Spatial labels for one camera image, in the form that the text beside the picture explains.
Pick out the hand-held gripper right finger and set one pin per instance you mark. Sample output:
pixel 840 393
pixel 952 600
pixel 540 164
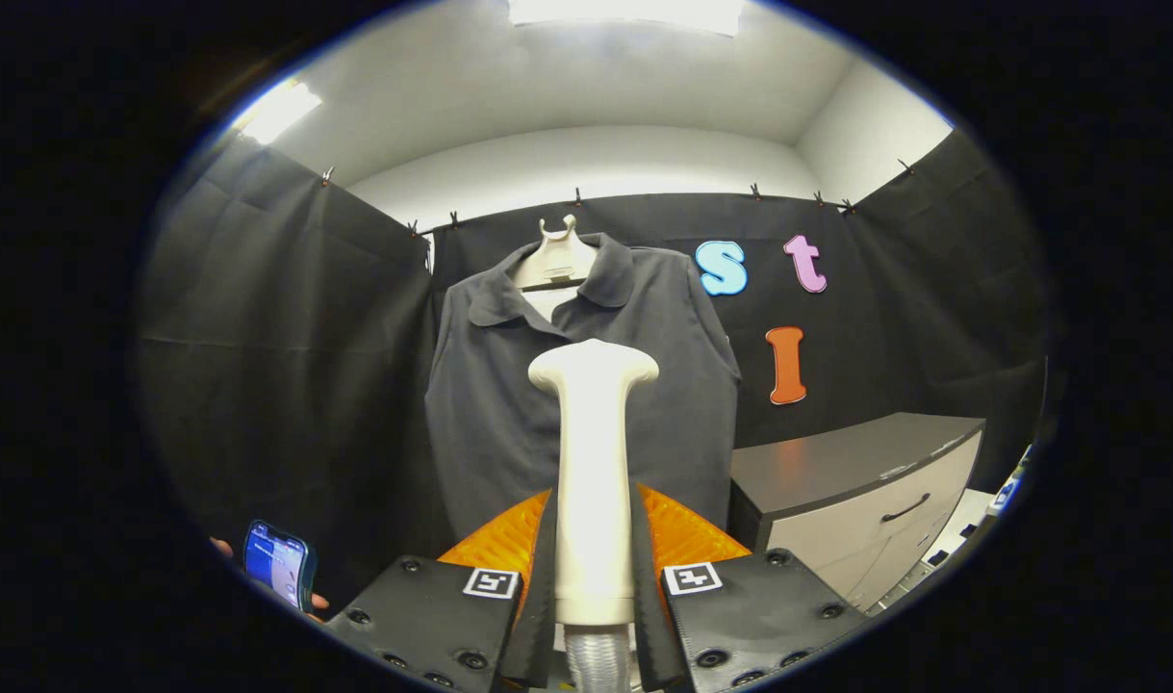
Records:
pixel 646 616

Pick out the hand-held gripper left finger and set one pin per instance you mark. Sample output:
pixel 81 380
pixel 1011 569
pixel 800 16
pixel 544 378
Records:
pixel 543 616

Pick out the cream plastic hanger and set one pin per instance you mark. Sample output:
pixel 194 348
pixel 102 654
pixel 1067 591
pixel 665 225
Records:
pixel 557 258

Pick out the grey cabinet with dark top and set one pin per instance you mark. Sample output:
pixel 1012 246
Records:
pixel 836 462

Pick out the small blue box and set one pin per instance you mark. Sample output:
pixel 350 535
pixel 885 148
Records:
pixel 1006 495

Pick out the black backdrop cloth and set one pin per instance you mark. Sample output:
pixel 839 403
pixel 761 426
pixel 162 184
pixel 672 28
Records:
pixel 278 366

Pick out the rectangular ceiling light panel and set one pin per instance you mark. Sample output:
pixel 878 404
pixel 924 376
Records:
pixel 624 14

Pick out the white low cabinet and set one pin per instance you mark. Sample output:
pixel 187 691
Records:
pixel 966 515

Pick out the dark grey button shirt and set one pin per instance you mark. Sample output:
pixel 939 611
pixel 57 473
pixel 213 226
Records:
pixel 490 414

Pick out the smartphone with lit screen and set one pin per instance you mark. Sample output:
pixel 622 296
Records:
pixel 278 563

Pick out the cream garment steamer head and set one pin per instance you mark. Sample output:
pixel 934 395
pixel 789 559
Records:
pixel 594 481

